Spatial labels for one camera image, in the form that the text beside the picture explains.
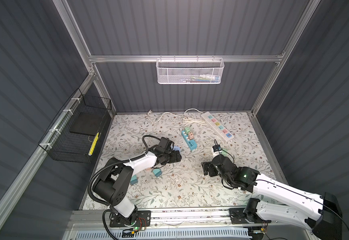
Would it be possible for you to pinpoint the teal blue power strip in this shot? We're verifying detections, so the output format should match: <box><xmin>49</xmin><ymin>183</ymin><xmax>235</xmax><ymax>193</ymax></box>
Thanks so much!
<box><xmin>182</xmin><ymin>131</ymin><xmax>197</xmax><ymax>151</ymax></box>

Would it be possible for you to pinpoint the pink plug adapter cube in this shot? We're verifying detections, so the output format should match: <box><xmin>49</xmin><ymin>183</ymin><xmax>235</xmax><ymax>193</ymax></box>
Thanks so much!
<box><xmin>188</xmin><ymin>132</ymin><xmax>194</xmax><ymax>140</ymax></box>

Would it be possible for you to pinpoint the green plug adapter cube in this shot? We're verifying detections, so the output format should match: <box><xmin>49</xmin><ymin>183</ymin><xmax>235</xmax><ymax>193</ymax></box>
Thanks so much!
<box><xmin>184</xmin><ymin>127</ymin><xmax>191</xmax><ymax>135</ymax></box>

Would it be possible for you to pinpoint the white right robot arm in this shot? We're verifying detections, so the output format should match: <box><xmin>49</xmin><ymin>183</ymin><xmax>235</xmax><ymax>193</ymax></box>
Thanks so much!
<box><xmin>202</xmin><ymin>155</ymin><xmax>343</xmax><ymax>240</ymax></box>

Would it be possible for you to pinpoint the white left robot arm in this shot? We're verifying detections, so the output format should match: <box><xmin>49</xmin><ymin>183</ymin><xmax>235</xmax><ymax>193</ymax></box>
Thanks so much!
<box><xmin>87</xmin><ymin>135</ymin><xmax>182</xmax><ymax>221</ymax></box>

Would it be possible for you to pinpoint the teal plug adapter cube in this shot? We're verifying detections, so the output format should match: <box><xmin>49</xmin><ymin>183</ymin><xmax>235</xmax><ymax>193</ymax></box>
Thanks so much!
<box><xmin>130</xmin><ymin>175</ymin><xmax>138</xmax><ymax>186</ymax></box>
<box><xmin>152</xmin><ymin>169</ymin><xmax>162</xmax><ymax>178</ymax></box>

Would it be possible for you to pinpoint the long white power strip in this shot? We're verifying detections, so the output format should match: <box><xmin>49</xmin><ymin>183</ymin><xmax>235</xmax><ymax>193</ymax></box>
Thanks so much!
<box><xmin>201</xmin><ymin>112</ymin><xmax>234</xmax><ymax>142</ymax></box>

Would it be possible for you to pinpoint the yellow marker in basket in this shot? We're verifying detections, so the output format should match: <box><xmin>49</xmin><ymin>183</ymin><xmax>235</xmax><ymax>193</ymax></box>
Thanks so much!
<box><xmin>88</xmin><ymin>132</ymin><xmax>100</xmax><ymax>156</ymax></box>

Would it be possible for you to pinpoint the coiled white cable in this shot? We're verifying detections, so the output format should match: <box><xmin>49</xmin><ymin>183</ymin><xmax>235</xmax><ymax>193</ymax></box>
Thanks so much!
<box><xmin>182</xmin><ymin>116</ymin><xmax>207</xmax><ymax>127</ymax></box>

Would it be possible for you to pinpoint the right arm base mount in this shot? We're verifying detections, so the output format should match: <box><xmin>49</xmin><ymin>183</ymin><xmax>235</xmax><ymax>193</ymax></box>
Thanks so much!
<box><xmin>229</xmin><ymin>208</ymin><xmax>272</xmax><ymax>225</ymax></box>

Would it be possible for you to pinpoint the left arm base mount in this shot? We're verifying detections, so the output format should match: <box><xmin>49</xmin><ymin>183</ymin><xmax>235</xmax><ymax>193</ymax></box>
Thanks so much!
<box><xmin>109</xmin><ymin>210</ymin><xmax>151</xmax><ymax>228</ymax></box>

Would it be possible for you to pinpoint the white wire wall basket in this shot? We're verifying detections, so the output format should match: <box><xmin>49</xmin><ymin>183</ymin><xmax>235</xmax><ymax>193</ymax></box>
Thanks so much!
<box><xmin>155</xmin><ymin>58</ymin><xmax>225</xmax><ymax>85</ymax></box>

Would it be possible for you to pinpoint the black corrugated cable conduit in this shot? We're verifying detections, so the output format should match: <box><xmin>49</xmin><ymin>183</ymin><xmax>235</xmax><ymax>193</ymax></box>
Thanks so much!
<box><xmin>87</xmin><ymin>134</ymin><xmax>163</xmax><ymax>240</ymax></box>

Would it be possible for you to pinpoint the black wire side basket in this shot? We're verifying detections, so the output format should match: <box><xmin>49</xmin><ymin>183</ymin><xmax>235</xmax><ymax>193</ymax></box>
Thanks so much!
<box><xmin>39</xmin><ymin>90</ymin><xmax>112</xmax><ymax>164</ymax></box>

